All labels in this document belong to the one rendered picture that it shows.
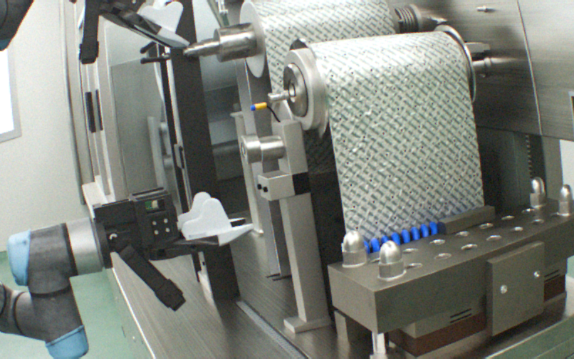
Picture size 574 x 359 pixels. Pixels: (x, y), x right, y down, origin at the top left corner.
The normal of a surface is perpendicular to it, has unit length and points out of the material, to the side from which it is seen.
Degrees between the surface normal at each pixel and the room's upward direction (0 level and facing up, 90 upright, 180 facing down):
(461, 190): 90
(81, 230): 44
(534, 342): 90
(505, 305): 90
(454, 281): 90
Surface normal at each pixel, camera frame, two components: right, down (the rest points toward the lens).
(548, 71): -0.94, 0.20
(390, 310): 0.30, 0.11
